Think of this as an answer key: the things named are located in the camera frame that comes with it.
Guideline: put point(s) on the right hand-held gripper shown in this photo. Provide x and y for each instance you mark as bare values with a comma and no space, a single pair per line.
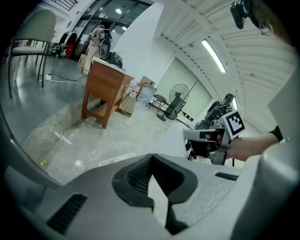
230,127

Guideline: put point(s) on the beige chair with black frame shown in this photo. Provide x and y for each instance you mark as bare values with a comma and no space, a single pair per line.
35,30

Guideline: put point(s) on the black metal chair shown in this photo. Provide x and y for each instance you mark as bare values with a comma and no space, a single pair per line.
159,99

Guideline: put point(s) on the clear water bottle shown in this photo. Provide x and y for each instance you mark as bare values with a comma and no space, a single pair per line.
133,91

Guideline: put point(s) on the clothes rack with garments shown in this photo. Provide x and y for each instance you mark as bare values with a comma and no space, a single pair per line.
69,43

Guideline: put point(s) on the clear plastic wrapped bundle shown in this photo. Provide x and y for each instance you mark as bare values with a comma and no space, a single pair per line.
146,93

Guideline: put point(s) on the brown cardboard box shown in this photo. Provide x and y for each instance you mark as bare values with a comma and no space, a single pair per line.
147,80

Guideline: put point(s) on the black head-worn camera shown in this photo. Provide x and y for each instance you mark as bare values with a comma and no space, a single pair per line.
239,11

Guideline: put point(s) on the person's right hand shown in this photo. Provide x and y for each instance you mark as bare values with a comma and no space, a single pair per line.
214,137

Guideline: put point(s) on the long ceiling light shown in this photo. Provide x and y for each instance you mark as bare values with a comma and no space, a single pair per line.
213,55

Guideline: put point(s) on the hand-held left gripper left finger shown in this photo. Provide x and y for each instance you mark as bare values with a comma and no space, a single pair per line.
100,211

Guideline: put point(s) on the person's head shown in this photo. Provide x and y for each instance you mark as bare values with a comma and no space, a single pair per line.
269,21

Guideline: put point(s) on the black scooter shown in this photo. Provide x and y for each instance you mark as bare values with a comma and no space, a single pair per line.
112,56

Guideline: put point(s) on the brown wooden table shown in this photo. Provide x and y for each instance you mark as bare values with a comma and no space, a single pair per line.
105,84

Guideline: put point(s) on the black box-shaped appliance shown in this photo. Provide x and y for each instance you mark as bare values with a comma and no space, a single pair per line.
175,108

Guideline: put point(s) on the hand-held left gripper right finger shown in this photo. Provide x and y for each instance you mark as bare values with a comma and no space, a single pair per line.
201,187

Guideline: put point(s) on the black standing fan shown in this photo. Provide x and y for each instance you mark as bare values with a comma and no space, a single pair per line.
179,91

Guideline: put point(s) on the person's right forearm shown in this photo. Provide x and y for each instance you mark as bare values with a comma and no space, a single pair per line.
250,146

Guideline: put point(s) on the person's white shirt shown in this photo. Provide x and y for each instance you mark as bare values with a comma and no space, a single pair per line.
286,103

